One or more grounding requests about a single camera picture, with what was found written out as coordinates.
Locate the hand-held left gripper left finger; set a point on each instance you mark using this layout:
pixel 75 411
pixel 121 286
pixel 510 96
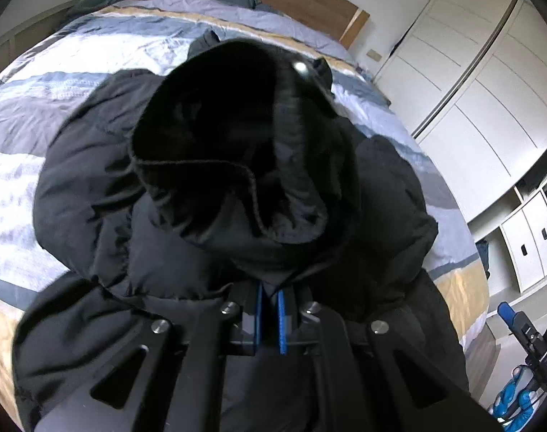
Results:
pixel 257 319

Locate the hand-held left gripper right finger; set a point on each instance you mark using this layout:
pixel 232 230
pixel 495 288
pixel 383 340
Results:
pixel 282 324

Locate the person's right hand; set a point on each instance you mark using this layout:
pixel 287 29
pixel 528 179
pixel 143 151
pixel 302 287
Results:
pixel 512 398

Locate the black puffer jacket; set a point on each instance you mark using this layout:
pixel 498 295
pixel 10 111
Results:
pixel 188 234

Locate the teal cloth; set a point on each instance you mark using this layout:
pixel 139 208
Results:
pixel 98 0

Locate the striped duvet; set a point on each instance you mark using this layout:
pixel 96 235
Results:
pixel 53 99

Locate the wall switch plate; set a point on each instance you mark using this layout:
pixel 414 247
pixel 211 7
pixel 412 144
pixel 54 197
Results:
pixel 374 55

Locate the white wardrobe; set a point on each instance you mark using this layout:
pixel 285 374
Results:
pixel 480 76

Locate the low white side cabinet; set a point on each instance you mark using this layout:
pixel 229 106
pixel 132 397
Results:
pixel 26 31

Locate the white cubby shelf unit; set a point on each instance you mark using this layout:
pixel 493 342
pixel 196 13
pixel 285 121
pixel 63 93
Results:
pixel 525 243

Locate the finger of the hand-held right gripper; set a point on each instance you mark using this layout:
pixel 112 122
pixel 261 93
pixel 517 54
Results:
pixel 508 312

